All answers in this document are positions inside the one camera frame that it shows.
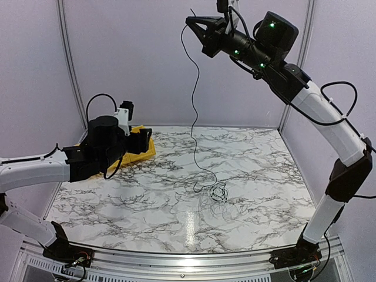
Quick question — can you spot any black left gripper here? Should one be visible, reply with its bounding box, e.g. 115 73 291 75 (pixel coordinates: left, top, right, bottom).
102 129 153 170

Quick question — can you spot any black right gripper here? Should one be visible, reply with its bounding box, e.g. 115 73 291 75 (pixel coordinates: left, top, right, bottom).
187 15 276 73

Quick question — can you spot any black thin cable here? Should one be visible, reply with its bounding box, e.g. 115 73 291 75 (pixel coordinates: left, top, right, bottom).
179 8 220 194

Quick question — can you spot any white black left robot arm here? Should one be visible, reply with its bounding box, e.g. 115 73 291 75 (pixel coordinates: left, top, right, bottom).
1 116 152 262

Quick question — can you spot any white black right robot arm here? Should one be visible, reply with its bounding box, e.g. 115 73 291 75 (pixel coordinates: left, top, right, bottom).
185 6 372 269

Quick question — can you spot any yellow three-compartment plastic bin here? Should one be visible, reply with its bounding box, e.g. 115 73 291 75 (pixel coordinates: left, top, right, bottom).
70 126 152 181

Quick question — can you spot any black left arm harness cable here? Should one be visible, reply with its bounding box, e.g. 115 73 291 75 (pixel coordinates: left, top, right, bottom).
85 93 124 180

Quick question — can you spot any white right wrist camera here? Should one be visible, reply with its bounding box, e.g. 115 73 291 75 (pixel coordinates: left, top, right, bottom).
216 0 240 34

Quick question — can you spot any right aluminium corner post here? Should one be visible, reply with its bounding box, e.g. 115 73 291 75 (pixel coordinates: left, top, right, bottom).
278 1 317 135

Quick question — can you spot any aluminium corner post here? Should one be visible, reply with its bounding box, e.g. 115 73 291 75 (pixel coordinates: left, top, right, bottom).
278 1 317 135
56 0 88 132

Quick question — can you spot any white thin cable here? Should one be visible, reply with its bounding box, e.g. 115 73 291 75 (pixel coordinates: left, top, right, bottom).
193 193 244 223

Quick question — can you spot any left aluminium corner post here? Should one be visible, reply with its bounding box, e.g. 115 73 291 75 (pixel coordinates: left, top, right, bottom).
56 0 88 132

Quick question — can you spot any aluminium front frame rail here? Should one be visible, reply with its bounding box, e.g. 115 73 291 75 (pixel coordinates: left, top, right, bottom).
10 237 353 281

